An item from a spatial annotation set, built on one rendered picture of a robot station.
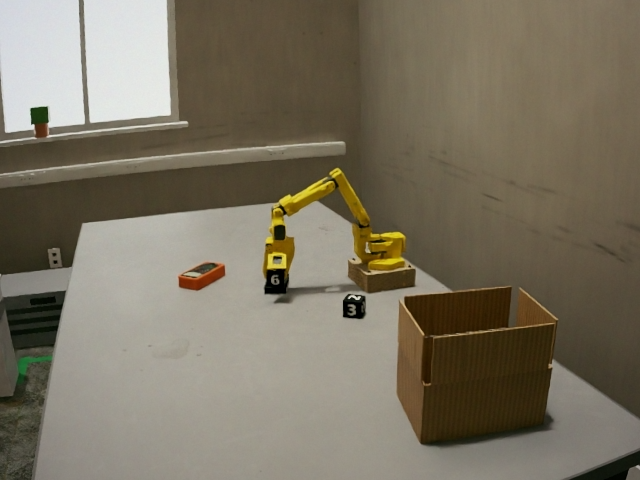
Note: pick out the orange digital multimeter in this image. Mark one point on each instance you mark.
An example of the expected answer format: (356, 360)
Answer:
(201, 275)

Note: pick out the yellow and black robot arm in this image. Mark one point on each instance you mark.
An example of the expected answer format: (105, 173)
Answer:
(390, 244)

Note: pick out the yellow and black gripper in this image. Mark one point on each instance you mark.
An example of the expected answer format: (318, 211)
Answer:
(282, 248)

